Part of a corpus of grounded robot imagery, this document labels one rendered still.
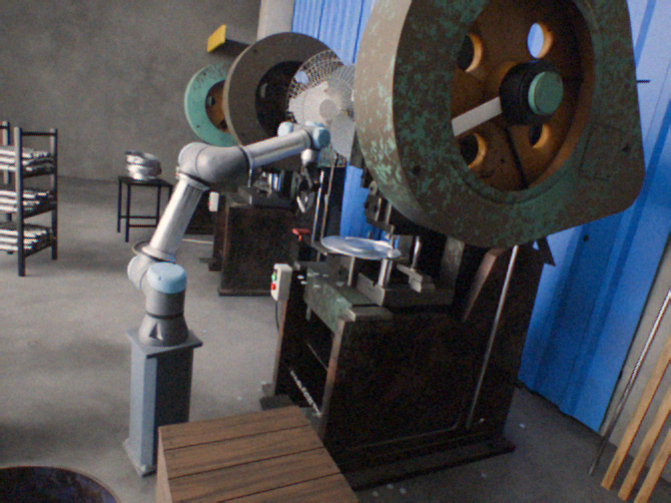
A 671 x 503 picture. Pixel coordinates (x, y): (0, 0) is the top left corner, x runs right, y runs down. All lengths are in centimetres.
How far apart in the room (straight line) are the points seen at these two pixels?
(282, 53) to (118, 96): 538
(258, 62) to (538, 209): 189
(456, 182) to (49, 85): 732
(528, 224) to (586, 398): 133
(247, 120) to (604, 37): 189
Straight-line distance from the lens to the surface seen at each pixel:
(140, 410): 156
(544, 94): 119
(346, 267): 153
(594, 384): 244
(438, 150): 106
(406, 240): 183
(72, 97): 794
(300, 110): 240
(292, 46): 280
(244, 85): 270
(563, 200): 142
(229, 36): 688
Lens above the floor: 113
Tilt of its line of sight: 14 degrees down
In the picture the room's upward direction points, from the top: 9 degrees clockwise
